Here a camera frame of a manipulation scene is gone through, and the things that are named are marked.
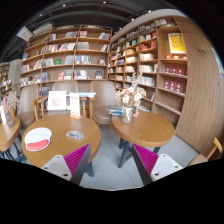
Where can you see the wooden bookshelf wall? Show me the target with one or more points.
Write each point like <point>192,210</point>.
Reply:
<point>71,52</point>
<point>144,50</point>

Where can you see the wooden bookshelf right wall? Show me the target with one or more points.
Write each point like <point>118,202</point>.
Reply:
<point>144,50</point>

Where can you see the round wooden table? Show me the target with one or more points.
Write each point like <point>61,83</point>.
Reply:
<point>60,144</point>
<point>147,129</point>
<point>8,136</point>

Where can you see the beige chair back left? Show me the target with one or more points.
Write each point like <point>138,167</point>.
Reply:
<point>26,112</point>

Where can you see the glass vase with dried flowers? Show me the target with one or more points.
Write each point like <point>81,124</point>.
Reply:
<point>130,98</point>

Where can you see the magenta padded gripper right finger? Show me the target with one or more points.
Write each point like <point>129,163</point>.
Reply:
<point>152,166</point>

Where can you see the beige chair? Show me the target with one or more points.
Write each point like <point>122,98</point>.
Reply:
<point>26,112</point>
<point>68,86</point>
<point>105,96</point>

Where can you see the white pink poster board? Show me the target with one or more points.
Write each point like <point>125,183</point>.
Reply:
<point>57,100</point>

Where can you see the yellow framed picture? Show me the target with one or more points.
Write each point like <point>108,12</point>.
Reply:
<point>176,43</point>

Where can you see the curved wooden panel wall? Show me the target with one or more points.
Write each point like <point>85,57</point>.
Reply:
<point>202,117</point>

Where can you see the round wooden table far left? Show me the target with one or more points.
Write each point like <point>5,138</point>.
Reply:
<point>8,136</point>

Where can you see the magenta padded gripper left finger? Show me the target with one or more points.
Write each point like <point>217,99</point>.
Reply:
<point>70,167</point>

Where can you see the beige chair back right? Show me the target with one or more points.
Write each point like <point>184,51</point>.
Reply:
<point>105,96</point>

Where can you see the stack of books on table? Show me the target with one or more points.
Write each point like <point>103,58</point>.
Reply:
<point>115,110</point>

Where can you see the round wooden table right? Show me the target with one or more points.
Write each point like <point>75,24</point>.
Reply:
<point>147,129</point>

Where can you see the white and red mouse pad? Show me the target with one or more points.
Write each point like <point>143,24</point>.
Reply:
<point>38,139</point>

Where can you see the beige chair back middle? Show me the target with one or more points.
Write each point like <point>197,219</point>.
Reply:
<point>68,86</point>

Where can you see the wooden bookshelf left wall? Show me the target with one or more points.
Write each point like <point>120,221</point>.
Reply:
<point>71,52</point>

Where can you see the dried flowers vase far left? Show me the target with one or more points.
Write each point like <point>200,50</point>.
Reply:
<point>9,104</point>

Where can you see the white standing sign card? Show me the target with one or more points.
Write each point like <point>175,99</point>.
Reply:
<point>75,105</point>

